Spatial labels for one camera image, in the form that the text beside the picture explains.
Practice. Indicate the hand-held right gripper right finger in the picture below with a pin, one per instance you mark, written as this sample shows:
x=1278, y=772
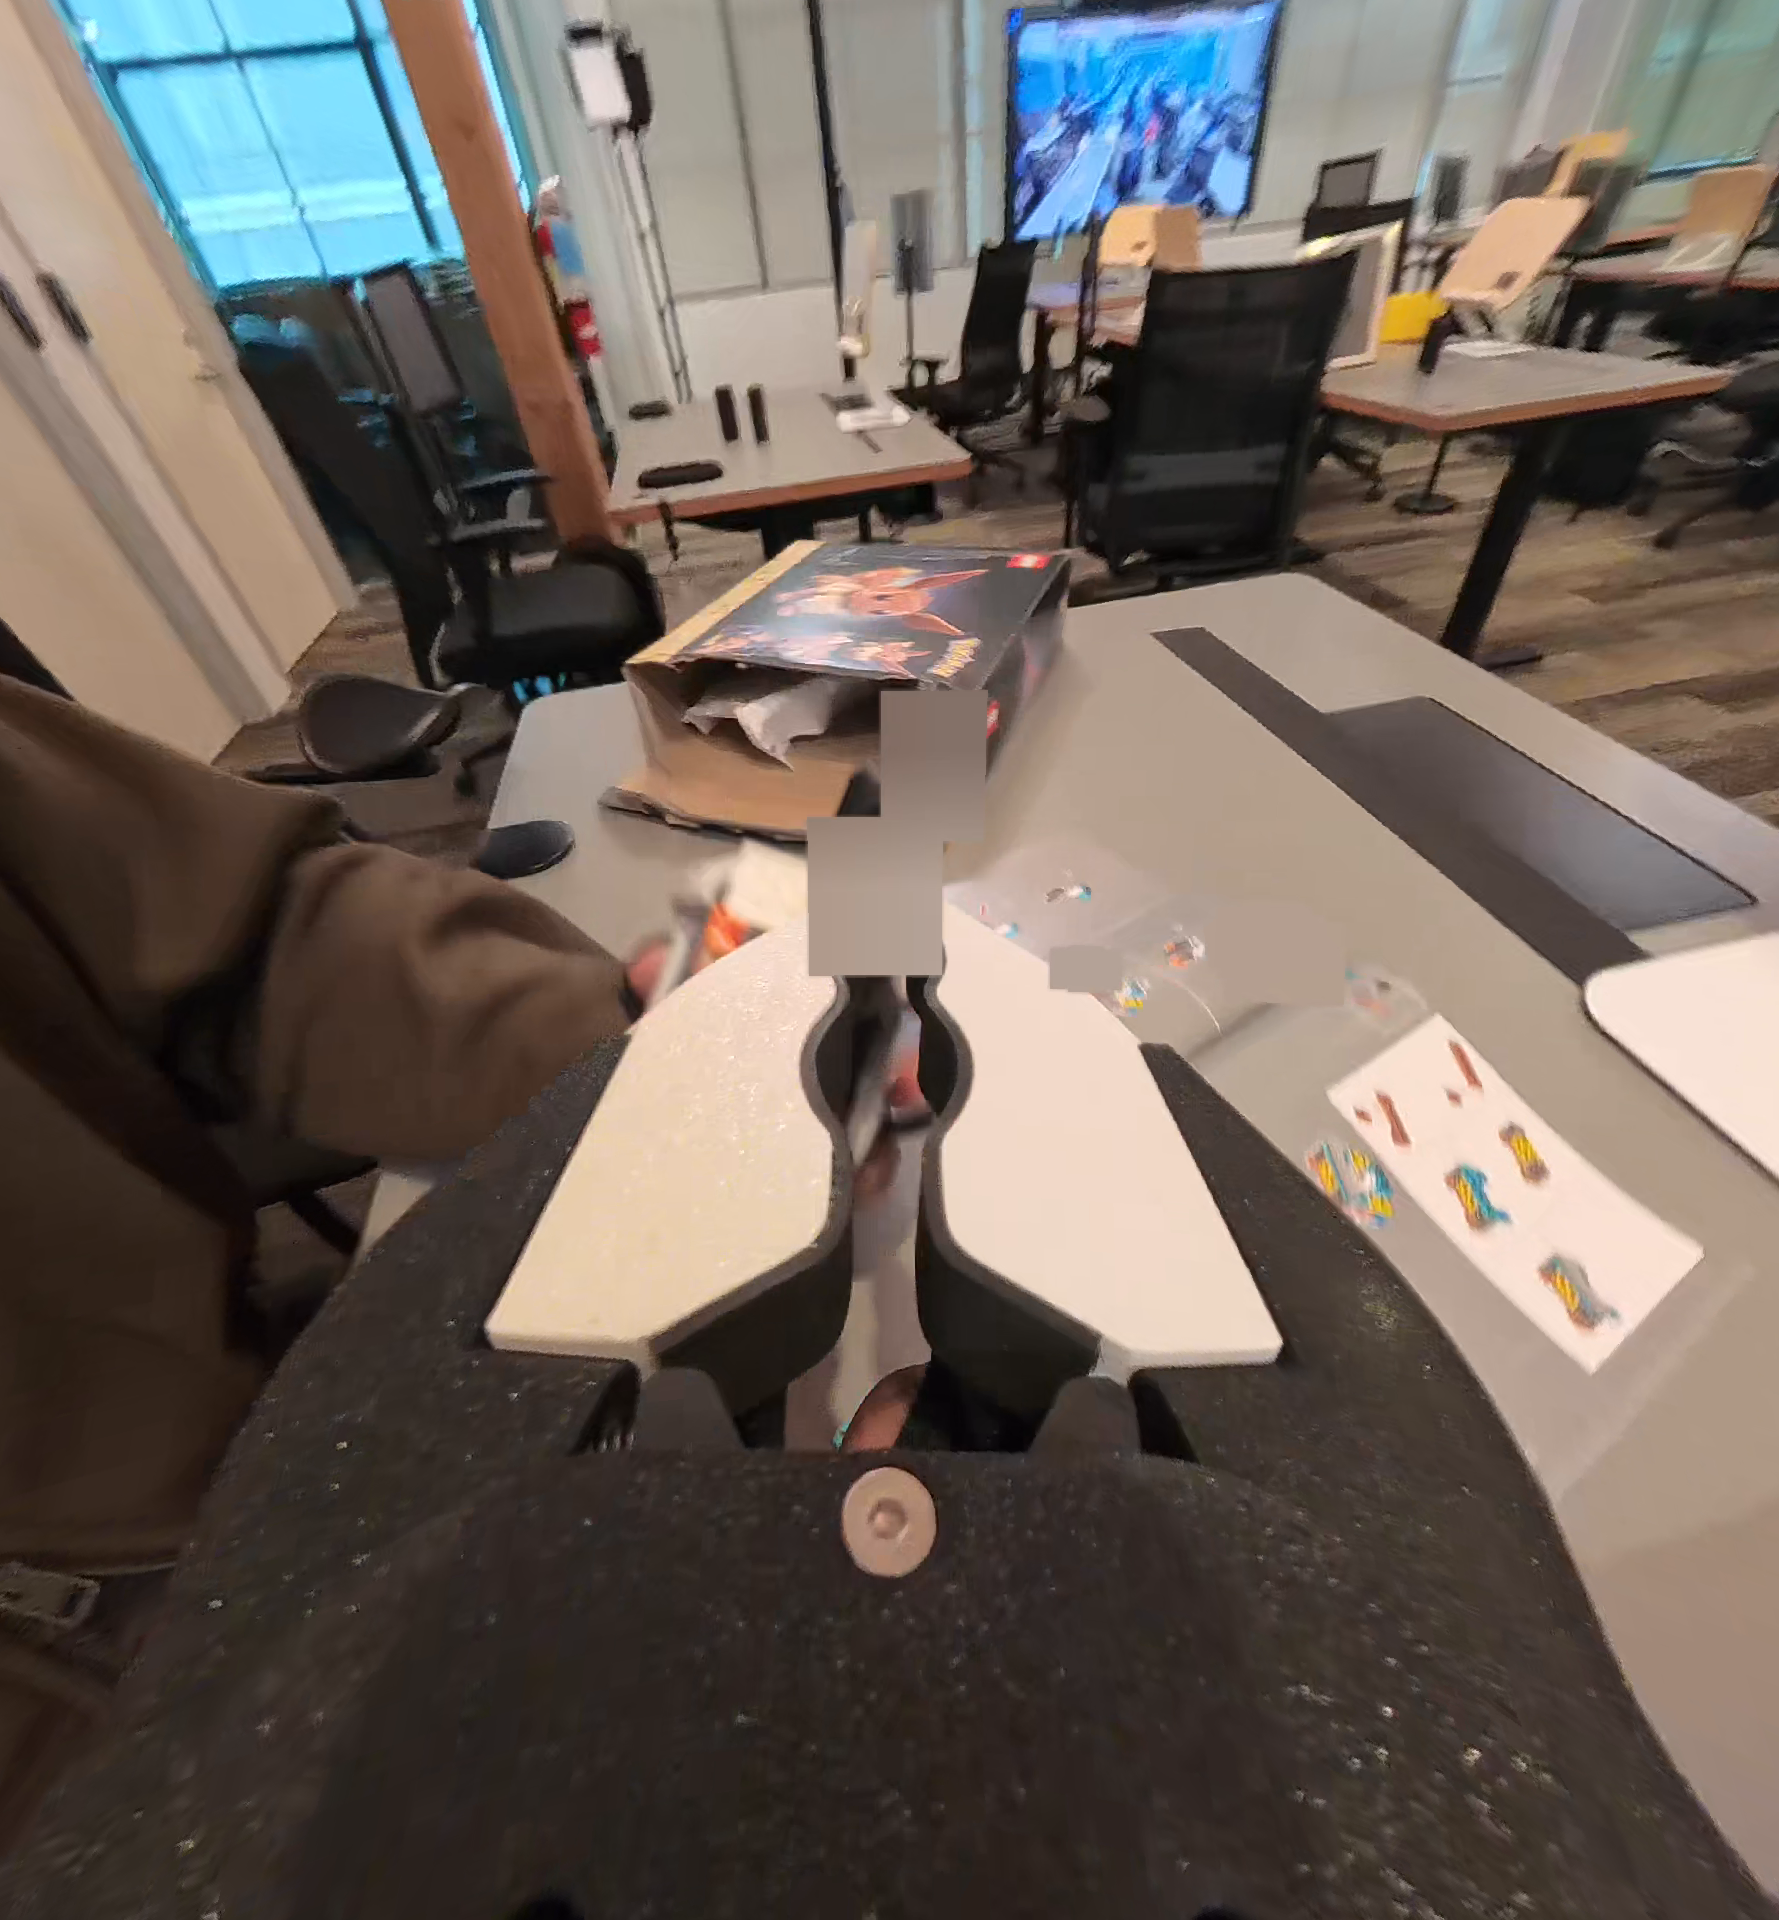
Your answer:
x=1086, y=1185

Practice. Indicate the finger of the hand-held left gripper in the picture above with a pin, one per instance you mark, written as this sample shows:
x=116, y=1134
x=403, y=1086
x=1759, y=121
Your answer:
x=725, y=886

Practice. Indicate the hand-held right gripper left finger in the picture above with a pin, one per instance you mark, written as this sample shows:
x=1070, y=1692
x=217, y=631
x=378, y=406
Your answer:
x=679, y=1171

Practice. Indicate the multicoloured brick model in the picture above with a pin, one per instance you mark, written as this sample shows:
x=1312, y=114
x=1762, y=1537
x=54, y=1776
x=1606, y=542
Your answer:
x=728, y=931

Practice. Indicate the person's left forearm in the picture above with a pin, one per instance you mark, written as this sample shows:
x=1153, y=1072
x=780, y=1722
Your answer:
x=426, y=991

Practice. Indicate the grey desk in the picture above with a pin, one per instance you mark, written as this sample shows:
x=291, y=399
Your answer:
x=1280, y=780

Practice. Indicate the wood-edged desk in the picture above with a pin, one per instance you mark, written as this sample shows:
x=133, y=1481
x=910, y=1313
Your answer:
x=1505, y=383

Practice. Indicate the person's left hand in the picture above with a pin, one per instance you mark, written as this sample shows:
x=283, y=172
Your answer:
x=649, y=967

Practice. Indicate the dark printed toy box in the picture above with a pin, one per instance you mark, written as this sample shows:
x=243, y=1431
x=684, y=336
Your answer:
x=891, y=616

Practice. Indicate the grey instruction booklet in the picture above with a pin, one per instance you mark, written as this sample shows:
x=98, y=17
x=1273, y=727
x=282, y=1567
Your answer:
x=1505, y=1199

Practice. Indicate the grey table with wood edge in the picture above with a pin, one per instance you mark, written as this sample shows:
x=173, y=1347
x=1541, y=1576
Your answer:
x=783, y=449

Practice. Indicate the black cylinder speaker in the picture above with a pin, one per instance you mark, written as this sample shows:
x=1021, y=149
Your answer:
x=760, y=413
x=728, y=413

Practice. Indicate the red fire extinguisher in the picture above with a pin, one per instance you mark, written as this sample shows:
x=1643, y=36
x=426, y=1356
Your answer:
x=574, y=316

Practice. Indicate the person's brown jacket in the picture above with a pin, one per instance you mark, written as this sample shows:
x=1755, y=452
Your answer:
x=64, y=1199

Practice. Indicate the monitor on easel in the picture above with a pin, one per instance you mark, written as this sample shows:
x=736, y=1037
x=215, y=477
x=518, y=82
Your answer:
x=409, y=338

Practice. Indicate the white tablet stand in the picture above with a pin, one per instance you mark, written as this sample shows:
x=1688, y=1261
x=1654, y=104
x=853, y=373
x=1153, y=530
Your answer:
x=1729, y=1036

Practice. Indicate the black mesh office chair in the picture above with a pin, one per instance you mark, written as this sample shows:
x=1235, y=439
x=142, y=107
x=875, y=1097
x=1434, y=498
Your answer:
x=1235, y=390

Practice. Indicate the white double door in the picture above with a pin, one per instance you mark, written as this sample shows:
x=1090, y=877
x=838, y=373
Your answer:
x=109, y=449

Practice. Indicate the light panel on stand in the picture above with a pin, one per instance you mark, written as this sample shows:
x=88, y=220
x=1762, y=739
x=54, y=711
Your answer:
x=598, y=75

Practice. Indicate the yellow box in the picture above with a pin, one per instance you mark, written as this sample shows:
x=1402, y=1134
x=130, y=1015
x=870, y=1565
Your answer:
x=1415, y=319

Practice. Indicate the wooden laptop stand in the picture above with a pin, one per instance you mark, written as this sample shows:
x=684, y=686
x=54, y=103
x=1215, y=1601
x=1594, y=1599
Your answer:
x=1511, y=248

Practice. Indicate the wooden post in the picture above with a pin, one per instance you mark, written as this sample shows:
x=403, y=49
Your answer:
x=498, y=271

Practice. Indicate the large wall screen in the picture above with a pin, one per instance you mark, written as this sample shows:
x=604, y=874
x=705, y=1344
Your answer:
x=1145, y=119

